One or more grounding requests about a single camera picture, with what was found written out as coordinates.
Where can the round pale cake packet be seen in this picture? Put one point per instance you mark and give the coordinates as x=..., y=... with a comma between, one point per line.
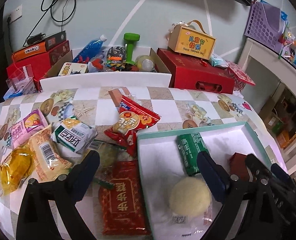
x=189, y=205

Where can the white tray with teal rim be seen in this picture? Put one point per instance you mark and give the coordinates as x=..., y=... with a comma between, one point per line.
x=162, y=166

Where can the small dark red box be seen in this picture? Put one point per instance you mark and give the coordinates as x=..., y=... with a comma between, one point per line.
x=238, y=167

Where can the red cracker snack bag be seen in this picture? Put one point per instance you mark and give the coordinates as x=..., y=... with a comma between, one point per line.
x=132, y=118

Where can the purple plastic basket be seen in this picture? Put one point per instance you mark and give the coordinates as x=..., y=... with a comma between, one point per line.
x=265, y=24

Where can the white yellow card box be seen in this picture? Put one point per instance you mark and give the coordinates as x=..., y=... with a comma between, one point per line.
x=70, y=68

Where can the beige barcode snack packet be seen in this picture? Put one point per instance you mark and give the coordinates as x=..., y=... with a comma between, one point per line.
x=48, y=163

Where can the checkered patterned tablecloth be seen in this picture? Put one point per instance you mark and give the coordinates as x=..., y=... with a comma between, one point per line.
x=177, y=108

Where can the blue bead bottle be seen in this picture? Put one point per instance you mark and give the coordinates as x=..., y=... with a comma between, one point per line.
x=90, y=50

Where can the orange long box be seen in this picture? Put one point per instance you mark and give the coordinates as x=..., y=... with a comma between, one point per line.
x=42, y=46

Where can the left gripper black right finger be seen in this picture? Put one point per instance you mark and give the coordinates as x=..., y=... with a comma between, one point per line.
x=228, y=190

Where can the yellow gift box with handle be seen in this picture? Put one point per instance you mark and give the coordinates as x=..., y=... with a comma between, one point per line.
x=191, y=39

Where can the white wall socket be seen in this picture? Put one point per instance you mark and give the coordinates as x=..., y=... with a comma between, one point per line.
x=15, y=14

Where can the green dumbbell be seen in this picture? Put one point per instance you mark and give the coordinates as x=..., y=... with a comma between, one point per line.
x=130, y=41

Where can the red box stack left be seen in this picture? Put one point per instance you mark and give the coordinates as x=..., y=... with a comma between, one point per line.
x=42, y=63

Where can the colourful toy bundle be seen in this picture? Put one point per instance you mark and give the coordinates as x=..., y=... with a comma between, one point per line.
x=116, y=58

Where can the cardboard box white front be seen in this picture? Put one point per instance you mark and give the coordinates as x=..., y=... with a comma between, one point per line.
x=162, y=78

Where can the clear round ball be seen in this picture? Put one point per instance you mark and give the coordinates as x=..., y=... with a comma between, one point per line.
x=145, y=63

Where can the round cake clear green packet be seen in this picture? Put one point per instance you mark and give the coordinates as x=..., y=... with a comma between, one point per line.
x=109, y=154

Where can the yellow transparent snack packet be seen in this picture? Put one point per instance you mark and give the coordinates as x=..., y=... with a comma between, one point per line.
x=16, y=167

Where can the red patterned gift bag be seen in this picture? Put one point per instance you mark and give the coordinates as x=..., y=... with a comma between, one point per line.
x=241, y=79

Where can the large red gift box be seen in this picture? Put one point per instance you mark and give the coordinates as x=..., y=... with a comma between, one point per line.
x=190, y=72

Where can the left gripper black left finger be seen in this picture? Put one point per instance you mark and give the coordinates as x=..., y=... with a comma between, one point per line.
x=35, y=220

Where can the white green snack packet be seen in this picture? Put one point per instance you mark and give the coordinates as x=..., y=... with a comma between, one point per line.
x=74, y=135

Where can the clear plastic box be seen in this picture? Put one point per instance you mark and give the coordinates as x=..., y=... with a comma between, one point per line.
x=21, y=82

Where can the red gold snack packet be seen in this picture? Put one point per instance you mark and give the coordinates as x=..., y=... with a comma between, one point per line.
x=123, y=207

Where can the white shelf unit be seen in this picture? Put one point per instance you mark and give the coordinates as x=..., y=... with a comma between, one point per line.
x=272, y=76

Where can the pink swiss roll packet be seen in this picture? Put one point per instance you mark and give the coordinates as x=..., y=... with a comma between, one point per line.
x=24, y=129

